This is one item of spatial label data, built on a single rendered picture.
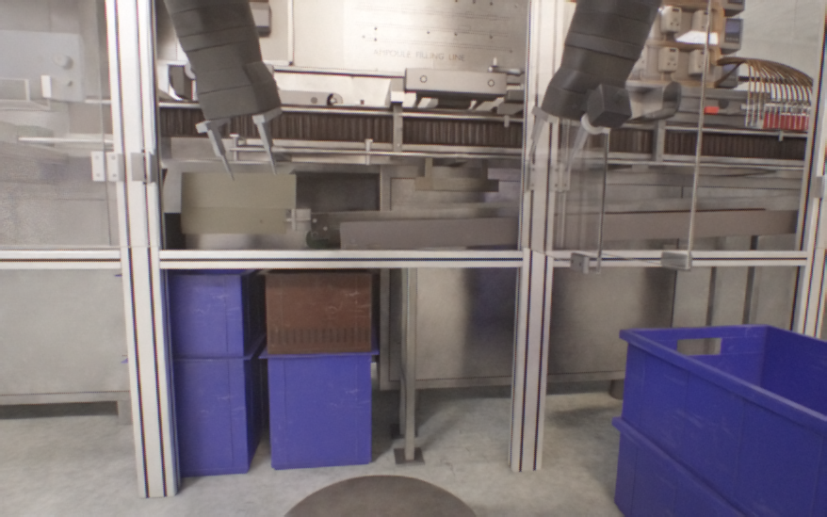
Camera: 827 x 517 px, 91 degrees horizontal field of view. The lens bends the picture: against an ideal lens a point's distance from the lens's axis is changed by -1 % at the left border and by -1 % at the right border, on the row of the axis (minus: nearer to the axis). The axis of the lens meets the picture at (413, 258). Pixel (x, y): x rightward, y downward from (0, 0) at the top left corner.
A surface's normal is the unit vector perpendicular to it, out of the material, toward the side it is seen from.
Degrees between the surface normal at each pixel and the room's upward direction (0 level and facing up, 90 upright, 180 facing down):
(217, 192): 79
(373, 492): 0
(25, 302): 90
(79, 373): 90
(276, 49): 90
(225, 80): 110
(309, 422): 90
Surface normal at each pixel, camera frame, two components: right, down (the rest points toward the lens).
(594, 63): 0.08, 0.63
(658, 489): -0.99, 0.00
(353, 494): 0.01, -0.99
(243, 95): -0.10, 0.51
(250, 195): 0.14, -0.07
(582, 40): -0.75, 0.19
